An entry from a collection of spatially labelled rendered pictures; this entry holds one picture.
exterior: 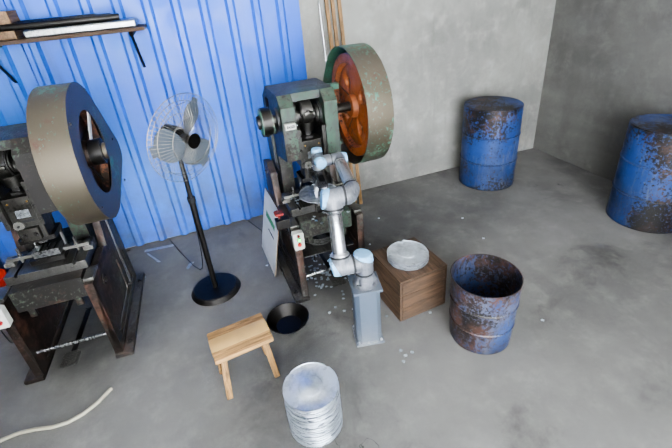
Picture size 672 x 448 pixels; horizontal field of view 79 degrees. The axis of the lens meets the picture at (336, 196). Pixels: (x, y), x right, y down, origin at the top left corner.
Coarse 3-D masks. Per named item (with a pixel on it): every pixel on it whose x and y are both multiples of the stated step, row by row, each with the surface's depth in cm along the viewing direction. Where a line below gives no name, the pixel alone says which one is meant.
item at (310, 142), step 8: (304, 136) 284; (312, 136) 285; (304, 144) 280; (312, 144) 283; (320, 144) 285; (304, 152) 283; (304, 160) 286; (304, 168) 288; (312, 168) 287; (304, 176) 293
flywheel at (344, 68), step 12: (336, 60) 293; (348, 60) 272; (336, 72) 299; (348, 72) 286; (348, 84) 296; (360, 84) 271; (336, 96) 314; (348, 96) 287; (360, 96) 278; (360, 108) 281; (348, 120) 308; (360, 120) 286; (348, 132) 314; (360, 132) 294; (348, 144) 310; (360, 144) 296
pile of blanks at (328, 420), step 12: (336, 396) 207; (288, 408) 205; (324, 408) 200; (336, 408) 209; (288, 420) 217; (300, 420) 202; (312, 420) 201; (324, 420) 203; (336, 420) 211; (300, 432) 208; (312, 432) 206; (324, 432) 207; (336, 432) 215; (312, 444) 210; (324, 444) 211
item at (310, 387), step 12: (300, 372) 219; (312, 372) 218; (324, 372) 217; (288, 384) 213; (300, 384) 211; (312, 384) 211; (324, 384) 211; (336, 384) 210; (288, 396) 206; (300, 396) 206; (312, 396) 205; (324, 396) 205; (300, 408) 200; (312, 408) 200
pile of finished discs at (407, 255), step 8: (408, 240) 299; (392, 248) 293; (400, 248) 292; (408, 248) 291; (416, 248) 291; (424, 248) 290; (392, 256) 285; (400, 256) 284; (408, 256) 282; (416, 256) 283; (424, 256) 282; (392, 264) 282; (400, 264) 276; (408, 264) 276; (416, 264) 275; (424, 264) 279
